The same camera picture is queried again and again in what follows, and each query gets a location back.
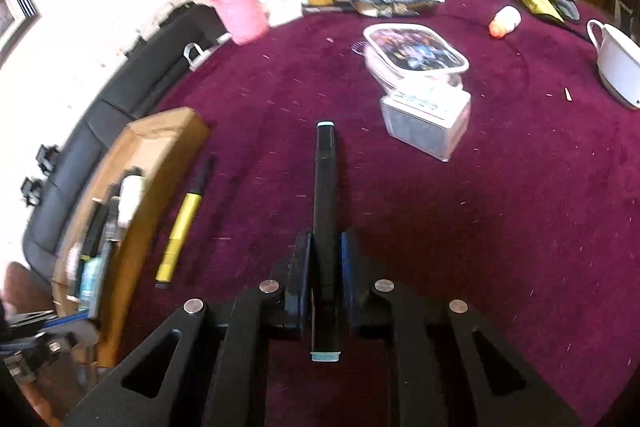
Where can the clear plastic box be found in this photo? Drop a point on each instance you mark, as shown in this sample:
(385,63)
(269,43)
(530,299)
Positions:
(425,127)

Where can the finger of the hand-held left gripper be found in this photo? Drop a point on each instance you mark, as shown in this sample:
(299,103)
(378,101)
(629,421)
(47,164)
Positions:
(60,332)

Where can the pink cup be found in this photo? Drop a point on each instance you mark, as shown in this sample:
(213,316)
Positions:
(240,7)

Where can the brown rounded object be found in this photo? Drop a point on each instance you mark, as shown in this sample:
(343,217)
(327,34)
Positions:
(27,284)

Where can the plastic container printed lid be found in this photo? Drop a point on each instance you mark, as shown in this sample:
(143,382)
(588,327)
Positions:
(415,49)

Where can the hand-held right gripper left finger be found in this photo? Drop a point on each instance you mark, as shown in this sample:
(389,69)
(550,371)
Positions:
(300,267)

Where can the pile of black markers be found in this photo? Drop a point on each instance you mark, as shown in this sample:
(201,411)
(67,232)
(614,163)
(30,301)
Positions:
(95,227)

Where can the white teal tube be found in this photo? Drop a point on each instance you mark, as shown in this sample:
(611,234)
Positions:
(131,199)

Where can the white packet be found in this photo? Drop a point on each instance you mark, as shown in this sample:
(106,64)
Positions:
(282,9)

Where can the framed painting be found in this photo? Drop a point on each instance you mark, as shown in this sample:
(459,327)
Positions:
(12,14)

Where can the dark snack bag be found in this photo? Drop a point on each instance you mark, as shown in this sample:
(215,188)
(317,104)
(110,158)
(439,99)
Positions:
(385,2)

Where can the black metal clip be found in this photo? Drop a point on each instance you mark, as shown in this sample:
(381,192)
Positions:
(48,158)
(31,192)

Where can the black marker teal caps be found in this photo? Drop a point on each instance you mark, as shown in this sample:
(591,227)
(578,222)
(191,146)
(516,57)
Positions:
(326,187)

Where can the yellow marker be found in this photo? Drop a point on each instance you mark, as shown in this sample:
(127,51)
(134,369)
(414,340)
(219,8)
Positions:
(182,222)

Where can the cardboard box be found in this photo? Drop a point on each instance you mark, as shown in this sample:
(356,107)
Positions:
(150,127)

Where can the white orange small toy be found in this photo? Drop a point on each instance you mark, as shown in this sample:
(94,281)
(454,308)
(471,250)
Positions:
(505,23)

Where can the white plastic bag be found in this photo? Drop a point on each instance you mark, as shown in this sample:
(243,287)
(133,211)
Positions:
(188,53)

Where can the black sofa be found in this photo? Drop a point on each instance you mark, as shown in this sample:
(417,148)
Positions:
(145,57)

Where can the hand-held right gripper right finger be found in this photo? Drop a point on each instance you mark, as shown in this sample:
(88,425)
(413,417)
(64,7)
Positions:
(350,272)

